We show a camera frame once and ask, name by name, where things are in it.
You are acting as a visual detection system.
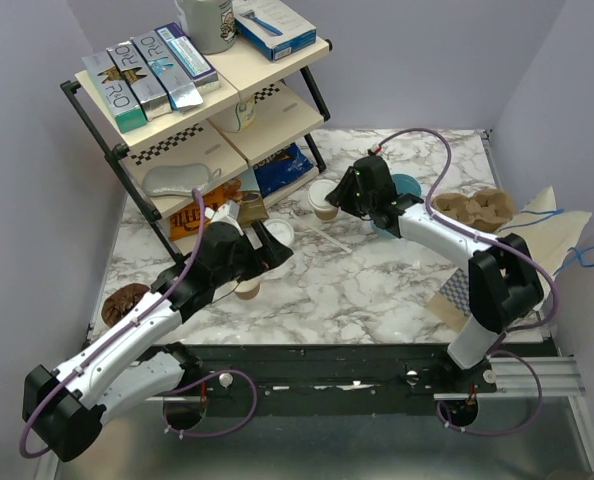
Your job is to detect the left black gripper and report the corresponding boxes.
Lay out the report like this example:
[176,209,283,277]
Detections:
[212,221,293,290]

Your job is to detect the white plastic cup lid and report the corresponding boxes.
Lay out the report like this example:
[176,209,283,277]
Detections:
[264,218,295,247]

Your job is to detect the brown paper cup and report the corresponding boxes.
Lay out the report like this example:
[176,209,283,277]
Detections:
[234,277,261,300]
[312,202,339,222]

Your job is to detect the checkered paper bag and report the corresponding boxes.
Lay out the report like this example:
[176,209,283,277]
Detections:
[426,269,471,332]

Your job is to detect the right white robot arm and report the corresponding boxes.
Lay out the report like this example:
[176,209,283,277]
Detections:
[325,155,544,392]

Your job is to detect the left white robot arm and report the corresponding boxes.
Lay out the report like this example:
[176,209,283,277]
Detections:
[19,221,293,462]

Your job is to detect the white stirrer stick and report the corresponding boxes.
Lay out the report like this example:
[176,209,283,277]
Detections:
[291,212,353,254]

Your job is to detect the brown cookie package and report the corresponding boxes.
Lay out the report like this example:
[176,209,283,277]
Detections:
[222,168,269,227]

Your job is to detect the blue chips bag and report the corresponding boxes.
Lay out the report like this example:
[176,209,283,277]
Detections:
[253,143,313,198]

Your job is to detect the orange snack bag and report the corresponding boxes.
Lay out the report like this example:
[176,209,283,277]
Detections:
[169,186,226,242]

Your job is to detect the black beige shelf rack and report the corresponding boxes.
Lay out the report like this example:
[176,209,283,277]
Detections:
[61,39,332,259]

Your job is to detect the white patterned mug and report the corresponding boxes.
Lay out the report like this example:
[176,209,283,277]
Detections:
[210,95,256,133]

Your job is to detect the grey sponge pad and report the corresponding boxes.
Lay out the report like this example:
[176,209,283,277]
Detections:
[141,163,222,197]

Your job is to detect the stacked brown cup carriers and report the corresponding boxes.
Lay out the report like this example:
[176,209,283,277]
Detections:
[431,188,516,233]

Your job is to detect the brown cookie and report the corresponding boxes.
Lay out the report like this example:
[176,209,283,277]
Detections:
[101,283,150,328]

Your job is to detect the purple white toothpaste box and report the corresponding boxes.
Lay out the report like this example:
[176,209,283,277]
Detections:
[155,23,221,94]

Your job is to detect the blue razor box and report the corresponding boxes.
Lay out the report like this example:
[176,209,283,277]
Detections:
[232,0,317,62]

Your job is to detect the blue silver toothpaste box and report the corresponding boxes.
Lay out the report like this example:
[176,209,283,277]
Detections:
[131,31,203,111]

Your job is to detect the grey printed mug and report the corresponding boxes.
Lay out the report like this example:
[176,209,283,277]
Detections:
[175,0,237,55]

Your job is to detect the teal silver toothpaste box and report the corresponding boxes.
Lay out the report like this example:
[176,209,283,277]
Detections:
[82,52,147,133]

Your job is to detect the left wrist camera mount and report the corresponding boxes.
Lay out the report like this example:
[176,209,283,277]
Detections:
[204,200,243,235]

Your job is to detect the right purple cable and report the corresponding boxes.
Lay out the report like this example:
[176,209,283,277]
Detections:
[369,127,561,435]

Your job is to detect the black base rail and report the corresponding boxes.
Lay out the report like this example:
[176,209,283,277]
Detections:
[141,343,498,419]

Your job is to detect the cream bag with blue handles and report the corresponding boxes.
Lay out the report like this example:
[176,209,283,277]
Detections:
[486,186,592,280]

